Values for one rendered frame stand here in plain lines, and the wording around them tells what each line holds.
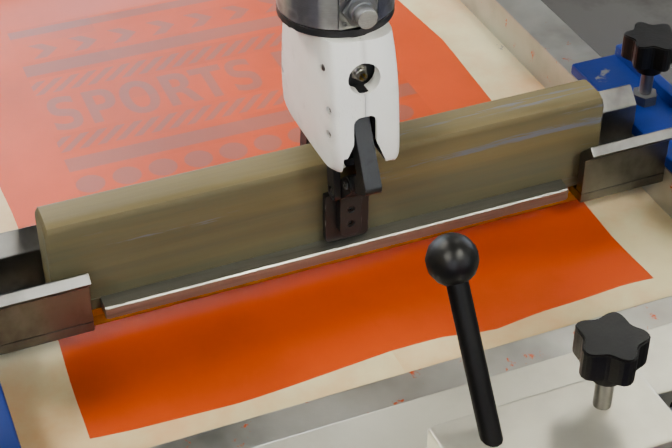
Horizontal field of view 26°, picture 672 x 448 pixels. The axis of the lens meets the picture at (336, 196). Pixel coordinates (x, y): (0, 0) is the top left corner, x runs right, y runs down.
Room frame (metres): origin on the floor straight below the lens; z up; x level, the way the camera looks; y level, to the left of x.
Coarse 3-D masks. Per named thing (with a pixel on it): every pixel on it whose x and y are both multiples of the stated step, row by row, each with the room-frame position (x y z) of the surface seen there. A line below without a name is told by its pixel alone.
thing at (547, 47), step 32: (480, 0) 1.16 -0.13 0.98; (512, 0) 1.13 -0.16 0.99; (512, 32) 1.10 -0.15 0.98; (544, 32) 1.08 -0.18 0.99; (544, 64) 1.05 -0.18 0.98; (640, 320) 0.71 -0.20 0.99; (512, 352) 0.68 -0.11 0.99; (544, 352) 0.68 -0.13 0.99; (384, 384) 0.65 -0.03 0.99; (416, 384) 0.65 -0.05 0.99; (448, 384) 0.65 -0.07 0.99; (256, 416) 0.62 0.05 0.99; (288, 416) 0.62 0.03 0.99; (320, 416) 0.62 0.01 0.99; (352, 416) 0.62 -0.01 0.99
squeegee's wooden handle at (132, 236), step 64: (448, 128) 0.83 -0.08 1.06; (512, 128) 0.84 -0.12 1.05; (576, 128) 0.86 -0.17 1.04; (128, 192) 0.76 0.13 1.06; (192, 192) 0.76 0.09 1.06; (256, 192) 0.77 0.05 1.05; (320, 192) 0.79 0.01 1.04; (384, 192) 0.81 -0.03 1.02; (448, 192) 0.82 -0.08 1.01; (64, 256) 0.72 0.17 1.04; (128, 256) 0.74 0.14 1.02; (192, 256) 0.75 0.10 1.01; (256, 256) 0.77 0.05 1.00
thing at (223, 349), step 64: (0, 0) 1.20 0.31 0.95; (64, 0) 1.20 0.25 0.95; (128, 0) 1.20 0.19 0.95; (0, 64) 1.08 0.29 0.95; (0, 128) 0.98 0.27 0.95; (64, 192) 0.90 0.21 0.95; (128, 320) 0.75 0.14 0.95; (192, 320) 0.75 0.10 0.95; (256, 320) 0.75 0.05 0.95; (320, 320) 0.75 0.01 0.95; (128, 384) 0.69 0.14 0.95; (192, 384) 0.69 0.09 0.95; (256, 384) 0.69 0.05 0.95
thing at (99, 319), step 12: (552, 204) 0.87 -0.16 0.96; (504, 216) 0.85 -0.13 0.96; (456, 228) 0.84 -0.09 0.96; (372, 252) 0.81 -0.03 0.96; (324, 264) 0.80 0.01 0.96; (276, 276) 0.79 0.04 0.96; (228, 288) 0.77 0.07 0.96; (180, 300) 0.76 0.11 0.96; (144, 312) 0.75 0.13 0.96; (96, 324) 0.74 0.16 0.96
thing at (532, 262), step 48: (432, 48) 1.11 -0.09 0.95; (432, 96) 1.03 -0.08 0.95; (480, 96) 1.03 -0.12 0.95; (432, 240) 0.84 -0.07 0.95; (480, 240) 0.84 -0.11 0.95; (528, 240) 0.84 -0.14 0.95; (576, 240) 0.84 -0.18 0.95; (384, 288) 0.78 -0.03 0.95; (432, 288) 0.78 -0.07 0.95; (480, 288) 0.78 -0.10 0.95; (528, 288) 0.78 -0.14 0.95; (576, 288) 0.78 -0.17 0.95; (384, 336) 0.73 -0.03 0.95; (432, 336) 0.73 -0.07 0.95
